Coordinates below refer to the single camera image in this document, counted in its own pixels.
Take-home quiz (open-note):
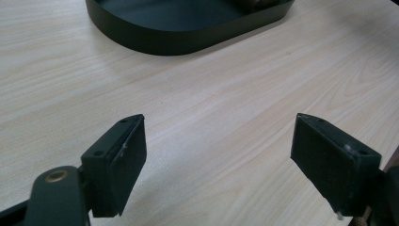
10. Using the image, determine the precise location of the black key rack with tray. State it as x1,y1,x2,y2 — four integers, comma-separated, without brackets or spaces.
85,0,295,57

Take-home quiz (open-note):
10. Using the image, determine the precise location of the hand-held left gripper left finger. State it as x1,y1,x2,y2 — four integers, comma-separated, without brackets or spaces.
80,113,148,218

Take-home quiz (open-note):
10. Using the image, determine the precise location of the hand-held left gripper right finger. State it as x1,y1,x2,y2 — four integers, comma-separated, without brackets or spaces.
290,112,383,218

